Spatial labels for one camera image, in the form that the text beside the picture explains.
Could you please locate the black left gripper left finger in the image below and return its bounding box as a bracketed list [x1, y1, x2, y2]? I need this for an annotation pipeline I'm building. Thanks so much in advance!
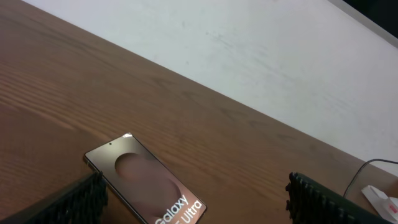
[1, 172, 108, 224]

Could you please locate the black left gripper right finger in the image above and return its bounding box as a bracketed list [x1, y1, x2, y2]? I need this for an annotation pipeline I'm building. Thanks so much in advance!
[285, 172, 390, 224]

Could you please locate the Samsung Galaxy smartphone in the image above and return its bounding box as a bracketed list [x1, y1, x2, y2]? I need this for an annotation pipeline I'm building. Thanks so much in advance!
[84, 133, 207, 224]

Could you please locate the black USB charging cable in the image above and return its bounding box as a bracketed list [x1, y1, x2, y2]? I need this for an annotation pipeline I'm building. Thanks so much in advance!
[343, 158, 398, 199]

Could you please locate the white power strip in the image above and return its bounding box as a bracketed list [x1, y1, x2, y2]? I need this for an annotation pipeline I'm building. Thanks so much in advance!
[361, 185, 397, 224]

